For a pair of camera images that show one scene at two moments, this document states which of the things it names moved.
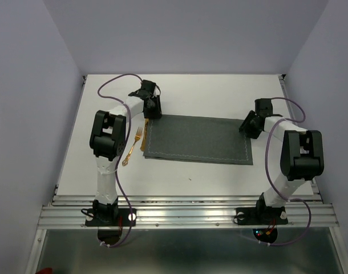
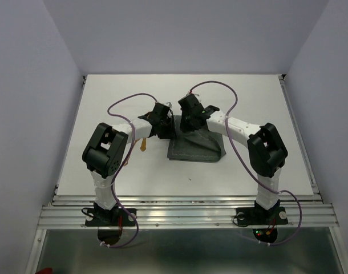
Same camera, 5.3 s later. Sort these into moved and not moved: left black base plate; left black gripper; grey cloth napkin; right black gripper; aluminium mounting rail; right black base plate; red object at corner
Moved: grey cloth napkin; left black gripper; right black gripper
Not moved: left black base plate; aluminium mounting rail; red object at corner; right black base plate
